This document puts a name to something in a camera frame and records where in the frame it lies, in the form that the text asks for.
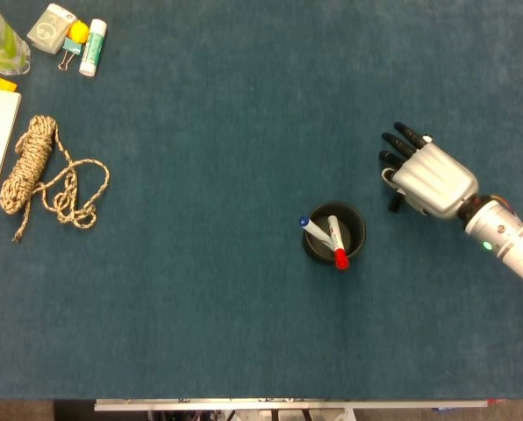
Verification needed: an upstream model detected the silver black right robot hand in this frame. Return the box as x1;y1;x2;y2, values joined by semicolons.
378;121;481;219

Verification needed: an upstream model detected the black whiteboard marker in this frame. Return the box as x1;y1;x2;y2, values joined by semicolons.
387;133;434;214

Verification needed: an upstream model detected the red whiteboard marker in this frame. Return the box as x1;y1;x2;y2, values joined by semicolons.
326;214;351;271

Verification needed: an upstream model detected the blue whiteboard marker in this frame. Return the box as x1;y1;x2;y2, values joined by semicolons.
297;215;333;249

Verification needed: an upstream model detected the black pen cup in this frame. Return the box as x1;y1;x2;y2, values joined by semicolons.
302;200;367;266

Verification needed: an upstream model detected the blue felt table cover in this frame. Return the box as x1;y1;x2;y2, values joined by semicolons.
0;0;523;400

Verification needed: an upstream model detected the white green glue stick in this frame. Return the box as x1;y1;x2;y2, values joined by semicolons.
78;18;109;78

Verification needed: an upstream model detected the small yellow ball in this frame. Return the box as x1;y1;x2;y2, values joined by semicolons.
68;20;90;45

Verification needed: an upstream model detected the teal binder clip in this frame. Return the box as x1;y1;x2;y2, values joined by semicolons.
57;37;83;72

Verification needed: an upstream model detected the clear bottle with green label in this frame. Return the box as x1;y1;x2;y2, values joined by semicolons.
0;9;32;75

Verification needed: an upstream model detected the silver metal table rail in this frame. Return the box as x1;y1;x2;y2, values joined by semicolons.
93;397;489;412

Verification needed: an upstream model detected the beige braided rope bundle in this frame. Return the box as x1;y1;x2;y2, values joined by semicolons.
0;114;111;244

